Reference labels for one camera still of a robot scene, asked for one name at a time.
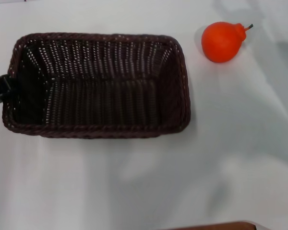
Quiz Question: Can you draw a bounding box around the dark brown woven basket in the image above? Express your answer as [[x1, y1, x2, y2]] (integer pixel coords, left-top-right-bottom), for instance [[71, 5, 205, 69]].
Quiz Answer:
[[1, 32, 192, 140]]

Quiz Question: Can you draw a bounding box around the orange plastic pear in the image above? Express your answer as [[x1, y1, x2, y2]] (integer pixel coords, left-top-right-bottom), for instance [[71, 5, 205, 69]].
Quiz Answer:
[[201, 21, 254, 64]]

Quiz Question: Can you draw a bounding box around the brown wooden edge piece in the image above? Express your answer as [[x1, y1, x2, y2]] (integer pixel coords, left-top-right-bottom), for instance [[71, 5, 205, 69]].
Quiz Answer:
[[175, 220, 257, 230]]

